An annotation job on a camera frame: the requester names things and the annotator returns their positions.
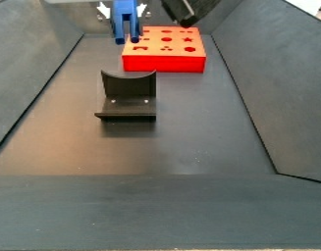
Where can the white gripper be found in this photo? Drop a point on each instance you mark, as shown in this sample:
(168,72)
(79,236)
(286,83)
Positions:
(142,9)

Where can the blue square-circle object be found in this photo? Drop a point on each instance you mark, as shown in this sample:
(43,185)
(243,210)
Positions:
(125,15)

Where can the red foam shape board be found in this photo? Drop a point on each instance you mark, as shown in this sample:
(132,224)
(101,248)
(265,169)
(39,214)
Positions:
(168,49)

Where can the black curved fixture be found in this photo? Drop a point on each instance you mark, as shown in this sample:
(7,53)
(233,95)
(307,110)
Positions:
(130,96)

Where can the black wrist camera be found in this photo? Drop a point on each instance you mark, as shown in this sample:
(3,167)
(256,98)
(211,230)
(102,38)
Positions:
(186,12)

